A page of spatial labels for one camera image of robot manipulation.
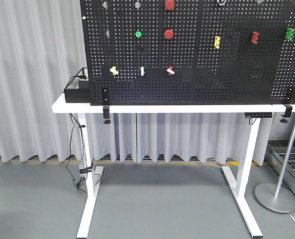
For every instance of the red rotary selector switch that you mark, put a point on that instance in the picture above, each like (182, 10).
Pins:
(170, 70)

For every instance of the yellow rotary selector switch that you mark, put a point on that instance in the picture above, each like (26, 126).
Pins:
(114, 70)

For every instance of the left black table clamp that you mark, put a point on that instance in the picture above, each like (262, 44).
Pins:
(105, 103)

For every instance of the black table clamp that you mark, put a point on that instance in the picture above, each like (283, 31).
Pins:
(288, 111)
(105, 103)

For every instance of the black perforated pegboard panel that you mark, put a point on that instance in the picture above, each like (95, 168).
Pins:
(238, 73)

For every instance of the black electronics box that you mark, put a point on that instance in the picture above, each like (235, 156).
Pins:
(77, 89)

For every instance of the green illuminated push button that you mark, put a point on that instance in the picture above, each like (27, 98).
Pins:
(138, 34)

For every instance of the lower red mushroom button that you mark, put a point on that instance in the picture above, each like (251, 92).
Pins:
(169, 34)

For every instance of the red mushroom button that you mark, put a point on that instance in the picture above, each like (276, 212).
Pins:
(169, 34)
(169, 4)

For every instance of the black desk control panel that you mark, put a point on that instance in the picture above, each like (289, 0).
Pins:
(258, 115)

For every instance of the upper red mushroom button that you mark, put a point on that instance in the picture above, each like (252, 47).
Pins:
(169, 4)

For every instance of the white standing desk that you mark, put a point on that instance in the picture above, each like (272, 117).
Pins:
(237, 183)

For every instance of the grey pleated curtain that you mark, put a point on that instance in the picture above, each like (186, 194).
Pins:
(41, 47)

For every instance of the right black table clamp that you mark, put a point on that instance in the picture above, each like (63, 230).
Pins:
(288, 111)

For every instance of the grey floor stand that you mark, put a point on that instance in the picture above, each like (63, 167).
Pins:
(275, 197)

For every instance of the green rotary selector switch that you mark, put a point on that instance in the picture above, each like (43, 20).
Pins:
(142, 71)

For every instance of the yellow toggle switch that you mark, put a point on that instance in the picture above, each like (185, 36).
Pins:
(217, 42)

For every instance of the red toggle switch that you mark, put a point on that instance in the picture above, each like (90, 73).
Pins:
(254, 38)

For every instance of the green toggle switch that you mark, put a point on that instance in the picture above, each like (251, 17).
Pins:
(289, 34)

